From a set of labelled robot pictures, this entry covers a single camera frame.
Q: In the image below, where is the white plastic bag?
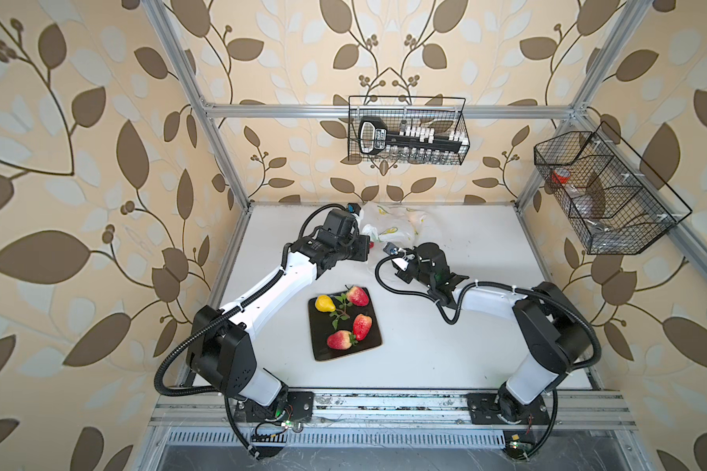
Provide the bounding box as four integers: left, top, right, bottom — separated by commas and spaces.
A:
357, 201, 428, 255

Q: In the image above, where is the red fake strawberry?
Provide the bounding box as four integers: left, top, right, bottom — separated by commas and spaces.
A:
326, 330, 359, 351
346, 286, 370, 307
353, 314, 373, 341

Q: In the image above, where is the yellow fake pear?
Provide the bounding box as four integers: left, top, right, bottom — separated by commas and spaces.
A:
314, 296, 337, 313

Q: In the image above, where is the green fake leaf sprig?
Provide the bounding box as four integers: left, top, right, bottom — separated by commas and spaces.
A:
329, 292, 353, 331

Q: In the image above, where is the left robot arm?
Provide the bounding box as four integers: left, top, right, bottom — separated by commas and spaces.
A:
153, 203, 369, 406

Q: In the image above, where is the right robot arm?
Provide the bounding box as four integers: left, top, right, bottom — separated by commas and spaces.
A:
374, 243, 602, 424

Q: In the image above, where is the black square plate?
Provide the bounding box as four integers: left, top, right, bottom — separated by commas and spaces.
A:
308, 287, 383, 362

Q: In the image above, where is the back wire basket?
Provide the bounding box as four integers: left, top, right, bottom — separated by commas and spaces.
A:
348, 94, 471, 166

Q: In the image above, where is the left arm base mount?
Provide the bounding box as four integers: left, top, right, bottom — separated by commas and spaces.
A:
234, 387, 315, 460

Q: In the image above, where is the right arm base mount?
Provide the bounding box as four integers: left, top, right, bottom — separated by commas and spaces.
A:
465, 391, 560, 462

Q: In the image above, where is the side wire basket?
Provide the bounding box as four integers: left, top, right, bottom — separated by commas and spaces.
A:
533, 122, 692, 256

